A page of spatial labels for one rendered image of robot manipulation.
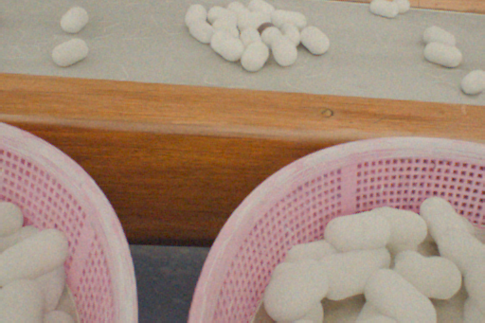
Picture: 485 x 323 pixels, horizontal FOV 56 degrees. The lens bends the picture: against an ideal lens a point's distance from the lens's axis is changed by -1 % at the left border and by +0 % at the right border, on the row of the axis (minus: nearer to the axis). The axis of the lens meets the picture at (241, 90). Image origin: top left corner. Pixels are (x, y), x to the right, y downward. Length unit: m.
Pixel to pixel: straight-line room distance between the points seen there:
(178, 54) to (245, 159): 0.16
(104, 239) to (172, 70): 0.20
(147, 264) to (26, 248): 0.10
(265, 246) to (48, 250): 0.10
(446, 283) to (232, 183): 0.12
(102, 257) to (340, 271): 0.10
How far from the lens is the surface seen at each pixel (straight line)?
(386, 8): 0.58
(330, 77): 0.40
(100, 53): 0.40
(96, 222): 0.20
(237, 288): 0.20
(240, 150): 0.26
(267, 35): 0.42
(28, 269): 0.22
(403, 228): 0.26
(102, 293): 0.20
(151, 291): 0.29
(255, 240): 0.21
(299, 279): 0.21
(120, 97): 0.28
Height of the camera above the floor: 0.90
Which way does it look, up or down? 28 degrees down
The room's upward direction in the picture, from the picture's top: 7 degrees clockwise
